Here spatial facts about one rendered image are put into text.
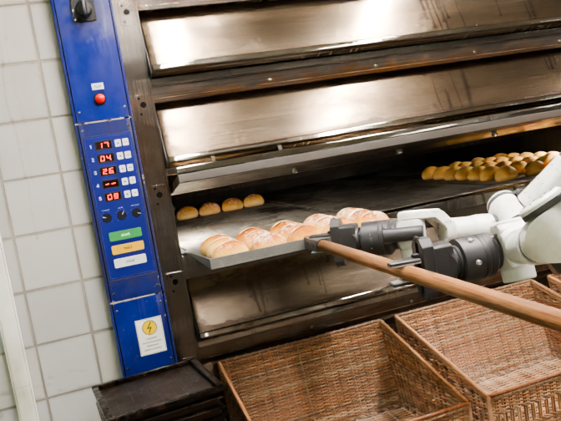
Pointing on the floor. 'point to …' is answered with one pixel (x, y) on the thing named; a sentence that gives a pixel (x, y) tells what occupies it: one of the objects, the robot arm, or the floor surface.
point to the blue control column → (88, 67)
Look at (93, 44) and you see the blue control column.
